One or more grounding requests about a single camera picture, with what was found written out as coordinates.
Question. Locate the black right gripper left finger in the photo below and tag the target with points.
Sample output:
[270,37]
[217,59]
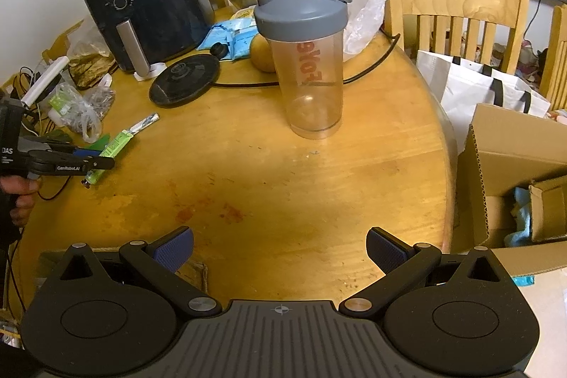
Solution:
[158,262]

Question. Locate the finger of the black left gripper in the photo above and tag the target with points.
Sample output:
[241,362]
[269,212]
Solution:
[76,151]

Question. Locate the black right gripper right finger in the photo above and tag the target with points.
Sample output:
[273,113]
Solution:
[405,268]

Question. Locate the green cream tube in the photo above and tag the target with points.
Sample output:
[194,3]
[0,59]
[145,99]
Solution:
[111,151]

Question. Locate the silver foil stick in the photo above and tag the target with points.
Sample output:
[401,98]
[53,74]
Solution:
[143,124]

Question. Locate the person's left hand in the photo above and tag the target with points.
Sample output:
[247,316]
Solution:
[22,193]

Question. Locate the green net bag of limes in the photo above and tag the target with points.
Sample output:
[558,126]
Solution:
[61,140]

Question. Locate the clear bag of seeds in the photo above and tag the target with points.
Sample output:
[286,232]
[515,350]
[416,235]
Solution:
[87,110]

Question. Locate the white jar with green label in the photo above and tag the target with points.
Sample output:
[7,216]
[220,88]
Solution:
[60,104]

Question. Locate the white power strip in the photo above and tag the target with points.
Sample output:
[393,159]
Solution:
[44,80]

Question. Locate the clear plastic bag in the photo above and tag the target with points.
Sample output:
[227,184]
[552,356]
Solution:
[86,41]

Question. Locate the black kettle base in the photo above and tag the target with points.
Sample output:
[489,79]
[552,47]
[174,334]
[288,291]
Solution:
[184,81]

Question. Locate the cardboard box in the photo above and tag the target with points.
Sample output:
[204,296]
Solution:
[506,150]

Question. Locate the black air fryer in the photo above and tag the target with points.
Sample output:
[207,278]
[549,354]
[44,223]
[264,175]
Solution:
[164,28]

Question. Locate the white shopping bag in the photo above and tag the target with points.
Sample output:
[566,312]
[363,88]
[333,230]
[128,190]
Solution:
[460,85]

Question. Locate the blue wet wipes pack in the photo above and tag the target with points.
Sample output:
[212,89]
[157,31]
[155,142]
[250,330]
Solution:
[230,40]

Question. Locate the wooden chair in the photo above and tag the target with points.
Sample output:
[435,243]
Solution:
[462,28]

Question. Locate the clear shaker bottle grey lid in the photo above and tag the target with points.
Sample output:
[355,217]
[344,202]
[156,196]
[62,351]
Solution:
[306,40]

